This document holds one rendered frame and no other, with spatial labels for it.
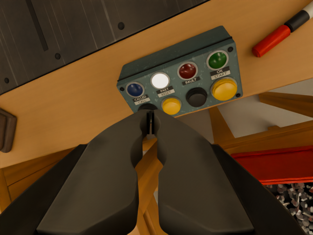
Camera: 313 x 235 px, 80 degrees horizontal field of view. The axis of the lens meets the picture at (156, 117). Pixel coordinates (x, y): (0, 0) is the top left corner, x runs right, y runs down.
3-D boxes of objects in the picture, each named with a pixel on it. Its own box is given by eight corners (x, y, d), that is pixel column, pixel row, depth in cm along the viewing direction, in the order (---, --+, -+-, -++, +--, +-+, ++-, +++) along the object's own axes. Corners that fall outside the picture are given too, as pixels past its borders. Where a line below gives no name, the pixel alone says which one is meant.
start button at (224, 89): (236, 93, 24) (239, 98, 23) (214, 99, 25) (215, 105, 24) (233, 74, 23) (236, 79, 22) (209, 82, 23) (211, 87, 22)
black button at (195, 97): (207, 100, 25) (208, 105, 24) (190, 105, 26) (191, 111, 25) (203, 86, 24) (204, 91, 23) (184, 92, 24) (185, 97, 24)
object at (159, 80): (171, 85, 24) (169, 84, 22) (155, 90, 24) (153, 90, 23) (167, 70, 24) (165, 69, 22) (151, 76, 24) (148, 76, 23)
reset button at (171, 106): (182, 107, 26) (183, 113, 25) (166, 112, 27) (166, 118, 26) (176, 94, 25) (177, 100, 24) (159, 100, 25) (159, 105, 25)
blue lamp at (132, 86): (146, 93, 25) (143, 93, 23) (132, 98, 25) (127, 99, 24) (142, 79, 25) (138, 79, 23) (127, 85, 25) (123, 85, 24)
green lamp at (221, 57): (228, 65, 22) (230, 64, 20) (209, 72, 22) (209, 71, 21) (224, 49, 22) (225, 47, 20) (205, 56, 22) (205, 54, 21)
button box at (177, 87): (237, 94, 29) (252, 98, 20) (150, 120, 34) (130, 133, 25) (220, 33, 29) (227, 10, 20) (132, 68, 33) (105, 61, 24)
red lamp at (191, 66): (199, 75, 23) (198, 74, 21) (181, 81, 23) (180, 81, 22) (194, 60, 23) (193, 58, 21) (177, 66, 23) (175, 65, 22)
